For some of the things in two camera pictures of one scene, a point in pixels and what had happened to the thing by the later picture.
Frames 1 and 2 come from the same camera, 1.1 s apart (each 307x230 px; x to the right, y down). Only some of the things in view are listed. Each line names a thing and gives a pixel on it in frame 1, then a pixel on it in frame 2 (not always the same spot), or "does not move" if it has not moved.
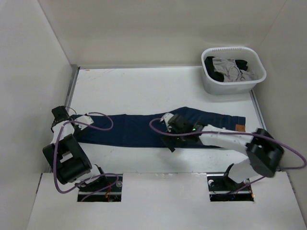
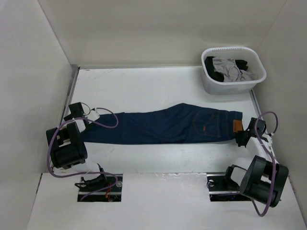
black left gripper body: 78,131 → 89,125
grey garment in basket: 231,72 does not move
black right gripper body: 178,141 → 239,135
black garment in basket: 210,70 does not move
